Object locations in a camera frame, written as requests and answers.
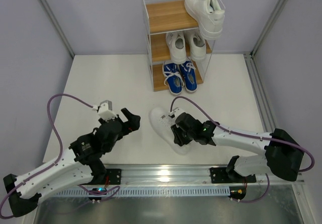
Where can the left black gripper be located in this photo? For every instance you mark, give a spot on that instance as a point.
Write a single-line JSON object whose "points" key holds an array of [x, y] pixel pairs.
{"points": [[125, 124]]}

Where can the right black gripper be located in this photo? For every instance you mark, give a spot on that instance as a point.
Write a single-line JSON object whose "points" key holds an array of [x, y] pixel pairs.
{"points": [[177, 134]]}

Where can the blue canvas sneaker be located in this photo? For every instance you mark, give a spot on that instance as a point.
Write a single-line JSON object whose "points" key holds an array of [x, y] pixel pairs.
{"points": [[187, 70], [173, 78]]}

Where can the white lace sneaker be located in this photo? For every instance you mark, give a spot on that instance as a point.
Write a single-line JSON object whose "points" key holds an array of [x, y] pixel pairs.
{"points": [[177, 46], [197, 45]]}

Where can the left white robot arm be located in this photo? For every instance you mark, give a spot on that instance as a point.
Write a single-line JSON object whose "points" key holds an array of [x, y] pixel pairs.
{"points": [[79, 164]]}

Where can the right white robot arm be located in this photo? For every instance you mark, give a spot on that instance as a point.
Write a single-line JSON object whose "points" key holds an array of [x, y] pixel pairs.
{"points": [[275, 152]]}

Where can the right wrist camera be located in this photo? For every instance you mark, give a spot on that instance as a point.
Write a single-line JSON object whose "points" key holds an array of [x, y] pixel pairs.
{"points": [[176, 112]]}

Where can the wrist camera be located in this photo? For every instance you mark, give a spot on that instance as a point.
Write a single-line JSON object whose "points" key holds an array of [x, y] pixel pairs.
{"points": [[104, 110], [176, 112]]}

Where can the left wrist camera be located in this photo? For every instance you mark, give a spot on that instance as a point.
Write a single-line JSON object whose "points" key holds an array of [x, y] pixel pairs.
{"points": [[104, 110]]}

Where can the aluminium mounting rail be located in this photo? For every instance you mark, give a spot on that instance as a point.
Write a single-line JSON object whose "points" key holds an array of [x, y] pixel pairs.
{"points": [[165, 175]]}

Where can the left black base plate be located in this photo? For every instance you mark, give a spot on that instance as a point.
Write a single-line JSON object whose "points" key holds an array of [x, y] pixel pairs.
{"points": [[112, 177]]}

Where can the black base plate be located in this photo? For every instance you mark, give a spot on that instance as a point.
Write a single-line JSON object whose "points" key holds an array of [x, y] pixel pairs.
{"points": [[112, 177], [220, 175]]}

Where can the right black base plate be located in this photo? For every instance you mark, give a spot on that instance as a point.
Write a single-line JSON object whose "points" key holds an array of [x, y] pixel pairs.
{"points": [[220, 175]]}

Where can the slotted cable duct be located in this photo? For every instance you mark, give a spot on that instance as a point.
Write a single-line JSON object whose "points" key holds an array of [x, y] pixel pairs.
{"points": [[168, 191]]}

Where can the white wire shoe shelf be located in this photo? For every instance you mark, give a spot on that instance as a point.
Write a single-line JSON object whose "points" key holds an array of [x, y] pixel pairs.
{"points": [[161, 17]]}

